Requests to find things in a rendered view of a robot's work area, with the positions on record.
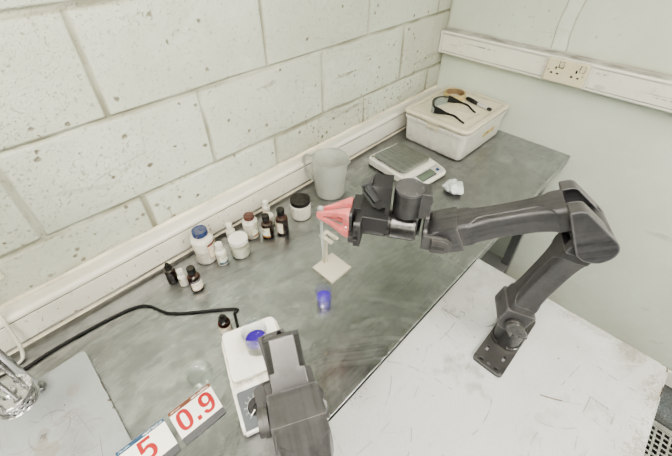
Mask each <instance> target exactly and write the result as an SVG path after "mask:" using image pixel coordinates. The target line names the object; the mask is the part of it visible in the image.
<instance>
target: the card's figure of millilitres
mask: <svg viewBox="0 0 672 456"><path fill-rule="evenodd" d="M218 406H220V404H219V402H218V401H217V399H216V397H215V396H214V394H213V392H212V391H211V389H210V387H209V388H207V389H206V390H205V391H203V392H202V393H201V394H200V395H198V396H197V397H196V398H194V399H193V400H192V401H190V402H189V403H188V404H186V405H185V406H184V407H182V408H181V409H180V410H179V411H177V412H176V413H175V414H173V415H172V416H171V418H172V420H173V421H174V423H175V425H176V426H177V428H178V430H179V431H180V433H181V435H184V434H185V433H186V432H187V431H189V430H190V429H191V428H192V427H194V426H195V425H196V424H197V423H199V422H200V421H201V420H202V419H203V418H205V417H206V416H207V415H208V414H210V413H211V412H212V411H213V410H215V409H216V408H217V407H218Z"/></svg>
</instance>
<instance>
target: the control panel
mask: <svg viewBox="0 0 672 456"><path fill-rule="evenodd" d="M260 384H261V383H260ZM260 384H258V385H256V386H253V387H251V388H249V389H246V390H244V391H242V392H239V393H237V394H236V395H237V399H238V403H239V407H240V410H241V414H242V418H243V422H244V425H245V429H246V432H248V431H250V430H252V429H255V428H257V427H258V422H257V415H254V416H251V414H250V412H249V410H248V404H249V402H250V400H251V399H253V398H255V397H254V394H253V390H254V388H256V387H259V385H260Z"/></svg>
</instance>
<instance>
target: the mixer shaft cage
mask: <svg viewBox="0 0 672 456"><path fill-rule="evenodd" d="M0 369H1V370H2V371H3V372H4V373H6V374H7V375H8V376H9V377H8V378H6V379H4V380H2V381H1V382H0V419H2V420H12V419H15V418H18V417H20V416H22V415H23V414H25V413H26V412H27V411H28V410H30V409H31V408H32V407H33V405H34V404H35V403H36V401H37V400H38V397H39V394H40V388H39V386H38V385H37V384H36V383H34V382H33V379H32V378H31V377H30V376H29V375H27V374H16V375H15V374H14V373H13V372H12V371H10V370H9V369H8V368H7V367H6V366H5V365H3V364H2V363H1V362H0ZM31 401H32V402H31ZM21 407H22V408H21ZM20 411H21V412H20Z"/></svg>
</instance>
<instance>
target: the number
mask: <svg viewBox="0 0 672 456"><path fill-rule="evenodd" d="M174 442H175V441H174V440H173V438H172V436H171V435H170V433H169V431H168V430H167V428H166V426H165V425H164V423H161V424H160V425H159V426H158V427H156V428H155V429H154V430H152V431H151V432H150V433H148V434H147V435H146V436H144V437H143V438H142V439H140V440H139V441H138V442H137V443H135V444H134V445H133V446H131V447H130V448H129V449H127V450H126V451H125V452H123V453H122V454H121V455H120V456H157V455H159V454H160V453H161V452H162V451H164V450H165V449H166V448H167V447H169V446H170V445H171V444H172V443H174Z"/></svg>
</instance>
